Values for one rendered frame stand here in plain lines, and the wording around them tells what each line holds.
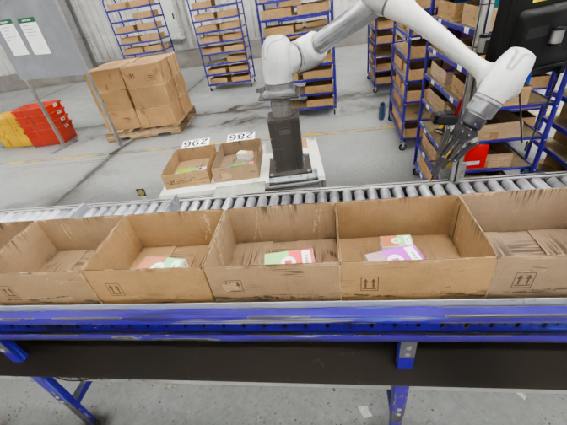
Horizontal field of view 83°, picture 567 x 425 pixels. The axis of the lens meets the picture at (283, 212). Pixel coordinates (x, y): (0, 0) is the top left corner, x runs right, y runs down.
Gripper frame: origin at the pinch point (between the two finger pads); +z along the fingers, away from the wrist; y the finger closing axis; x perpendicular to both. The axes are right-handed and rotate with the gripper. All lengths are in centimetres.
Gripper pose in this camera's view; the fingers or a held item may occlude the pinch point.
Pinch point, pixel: (438, 166)
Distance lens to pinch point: 130.3
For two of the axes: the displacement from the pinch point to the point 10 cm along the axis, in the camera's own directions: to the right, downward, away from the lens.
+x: -2.2, 4.3, -8.8
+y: -8.9, -4.5, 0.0
